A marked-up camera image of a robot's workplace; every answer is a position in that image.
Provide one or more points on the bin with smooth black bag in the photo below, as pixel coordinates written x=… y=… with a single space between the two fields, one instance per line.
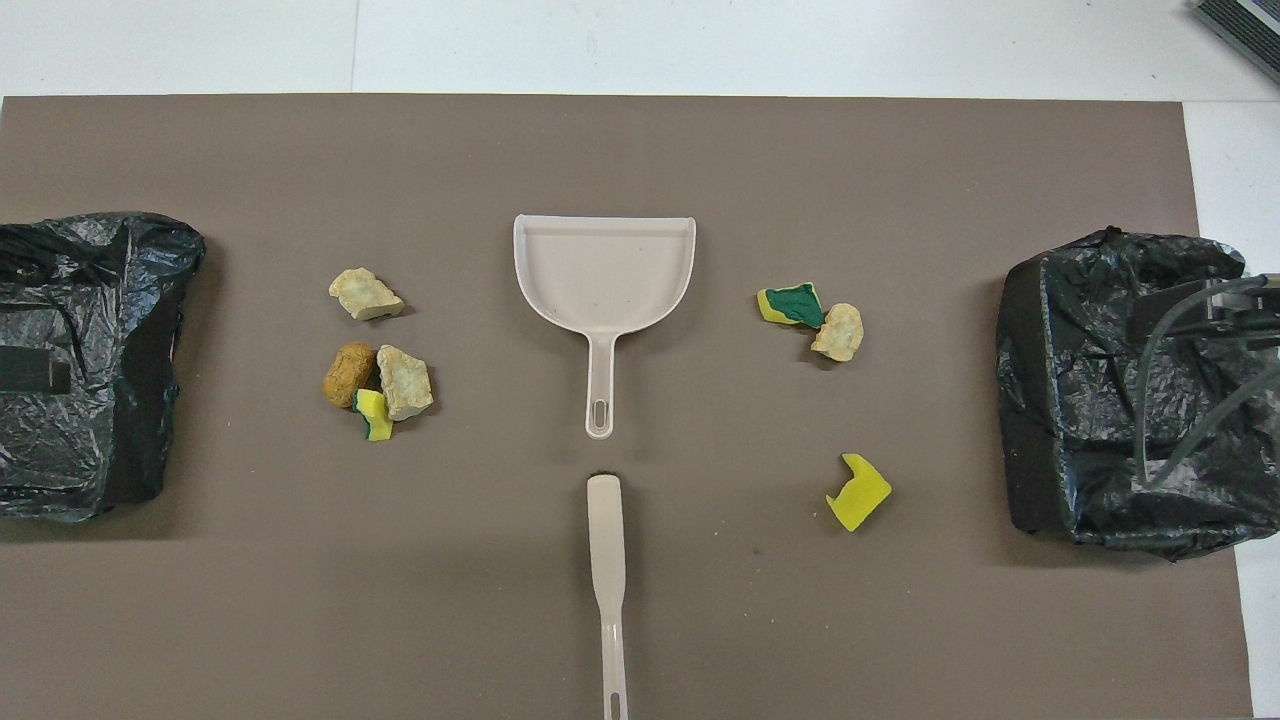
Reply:
x=100 y=290

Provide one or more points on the beige plastic dustpan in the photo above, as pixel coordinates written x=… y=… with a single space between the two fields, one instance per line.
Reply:
x=600 y=270

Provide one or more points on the bin with crumpled black bag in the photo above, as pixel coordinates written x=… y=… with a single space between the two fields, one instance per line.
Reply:
x=1080 y=350

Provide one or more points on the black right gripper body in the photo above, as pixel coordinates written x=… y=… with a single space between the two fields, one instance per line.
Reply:
x=1210 y=312

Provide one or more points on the brown sponge lump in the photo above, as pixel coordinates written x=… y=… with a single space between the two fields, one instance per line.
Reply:
x=347 y=373

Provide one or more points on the brown table mat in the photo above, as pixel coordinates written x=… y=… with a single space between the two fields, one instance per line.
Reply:
x=640 y=150

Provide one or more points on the small yellow green sponge scrap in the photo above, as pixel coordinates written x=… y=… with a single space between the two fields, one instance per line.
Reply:
x=374 y=412

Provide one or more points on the beige plastic hand brush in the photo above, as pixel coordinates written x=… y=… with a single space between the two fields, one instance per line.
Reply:
x=606 y=530

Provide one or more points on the green yellow sponge piece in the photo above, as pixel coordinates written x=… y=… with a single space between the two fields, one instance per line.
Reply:
x=795 y=303

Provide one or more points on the large beige sponge chunk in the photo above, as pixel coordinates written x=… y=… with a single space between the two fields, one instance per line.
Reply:
x=405 y=382

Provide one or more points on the dark ribbed device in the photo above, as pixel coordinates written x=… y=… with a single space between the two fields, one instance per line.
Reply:
x=1245 y=25

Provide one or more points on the notched yellow sponge piece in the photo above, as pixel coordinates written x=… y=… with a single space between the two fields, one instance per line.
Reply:
x=857 y=498

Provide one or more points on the rounded beige sponge scrap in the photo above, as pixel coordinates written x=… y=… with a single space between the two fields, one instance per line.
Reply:
x=838 y=333

